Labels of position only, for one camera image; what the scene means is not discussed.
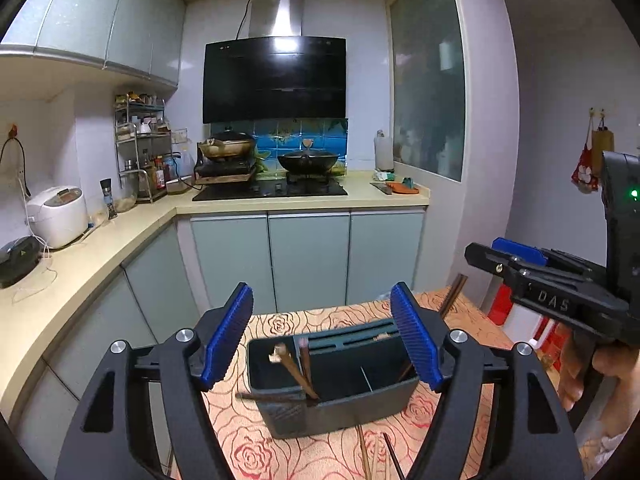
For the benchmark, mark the cutting board with vegetables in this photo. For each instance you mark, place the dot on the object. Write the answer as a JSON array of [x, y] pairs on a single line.
[[400, 187]]

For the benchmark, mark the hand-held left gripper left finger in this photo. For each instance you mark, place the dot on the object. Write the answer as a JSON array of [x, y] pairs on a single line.
[[227, 340]]

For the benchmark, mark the black countertop appliance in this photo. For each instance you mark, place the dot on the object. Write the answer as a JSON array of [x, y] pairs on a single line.
[[17, 262]]

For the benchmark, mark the brass wok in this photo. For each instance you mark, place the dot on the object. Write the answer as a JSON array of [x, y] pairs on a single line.
[[227, 145]]

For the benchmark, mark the black steel range hood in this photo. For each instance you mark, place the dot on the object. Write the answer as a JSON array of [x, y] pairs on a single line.
[[275, 80]]

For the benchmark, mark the bunch of wooden chopsticks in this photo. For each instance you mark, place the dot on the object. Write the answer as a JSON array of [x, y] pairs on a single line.
[[290, 367]]

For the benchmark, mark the black wok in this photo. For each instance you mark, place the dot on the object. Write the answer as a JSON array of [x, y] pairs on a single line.
[[310, 160]]

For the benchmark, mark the white wall socket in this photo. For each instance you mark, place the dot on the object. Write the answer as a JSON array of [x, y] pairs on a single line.
[[180, 135]]

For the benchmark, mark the red plastic stool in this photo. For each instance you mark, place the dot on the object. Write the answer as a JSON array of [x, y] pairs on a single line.
[[500, 310]]

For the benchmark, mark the white rice cooker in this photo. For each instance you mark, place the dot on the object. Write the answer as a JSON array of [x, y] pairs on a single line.
[[57, 217]]

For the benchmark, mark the white plastic jug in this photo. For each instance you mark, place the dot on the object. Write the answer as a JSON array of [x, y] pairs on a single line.
[[547, 335]]

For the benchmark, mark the grey kitchen cabinets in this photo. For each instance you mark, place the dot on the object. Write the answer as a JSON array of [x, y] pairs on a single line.
[[300, 255], [100, 10]]

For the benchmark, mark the white paper towel roll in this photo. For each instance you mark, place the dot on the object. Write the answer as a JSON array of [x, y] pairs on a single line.
[[384, 152]]

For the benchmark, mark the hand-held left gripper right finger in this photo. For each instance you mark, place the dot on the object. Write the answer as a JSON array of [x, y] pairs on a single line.
[[417, 340]]

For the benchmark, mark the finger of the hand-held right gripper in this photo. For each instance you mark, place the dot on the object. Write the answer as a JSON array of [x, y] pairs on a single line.
[[520, 249], [492, 262]]

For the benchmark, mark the blue sea tile picture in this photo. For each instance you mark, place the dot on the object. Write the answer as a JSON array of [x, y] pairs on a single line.
[[280, 135]]

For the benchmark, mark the metal spice rack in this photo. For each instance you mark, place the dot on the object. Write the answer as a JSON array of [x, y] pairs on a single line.
[[142, 130]]

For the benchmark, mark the red hanging ornament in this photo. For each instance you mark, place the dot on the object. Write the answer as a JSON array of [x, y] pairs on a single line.
[[587, 167]]

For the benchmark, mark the grey upper kitchen cabinets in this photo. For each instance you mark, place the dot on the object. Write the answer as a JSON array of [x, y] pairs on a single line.
[[100, 10]]

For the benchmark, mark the glass bowl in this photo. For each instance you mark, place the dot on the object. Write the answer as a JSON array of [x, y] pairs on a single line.
[[126, 200]]

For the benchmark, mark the pepper grinder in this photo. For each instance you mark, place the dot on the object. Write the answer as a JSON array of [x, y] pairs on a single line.
[[109, 200]]

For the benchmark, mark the row of sauce bottles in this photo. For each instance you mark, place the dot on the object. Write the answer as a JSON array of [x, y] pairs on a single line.
[[159, 175]]

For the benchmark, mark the person's right hand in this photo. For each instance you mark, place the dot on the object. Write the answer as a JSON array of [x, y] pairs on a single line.
[[570, 375]]

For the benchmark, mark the dark grey utensil holder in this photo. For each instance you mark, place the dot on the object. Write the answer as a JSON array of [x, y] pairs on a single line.
[[340, 405]]

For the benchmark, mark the orange rose pattern tablecloth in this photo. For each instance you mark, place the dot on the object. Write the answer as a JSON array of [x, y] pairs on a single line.
[[250, 455]]

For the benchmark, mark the black gas hob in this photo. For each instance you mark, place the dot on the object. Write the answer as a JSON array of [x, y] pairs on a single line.
[[270, 191]]

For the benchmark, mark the grey lower kitchen cabinets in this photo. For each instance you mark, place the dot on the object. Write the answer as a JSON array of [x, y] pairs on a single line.
[[300, 255]]

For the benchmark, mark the black portable cooker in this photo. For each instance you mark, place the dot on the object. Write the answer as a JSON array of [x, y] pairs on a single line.
[[225, 170]]

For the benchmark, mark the orange wall hook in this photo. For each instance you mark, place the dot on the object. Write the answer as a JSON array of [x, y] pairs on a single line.
[[13, 130]]

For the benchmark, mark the frosted glass panel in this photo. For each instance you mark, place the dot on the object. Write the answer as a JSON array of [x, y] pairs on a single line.
[[427, 70]]

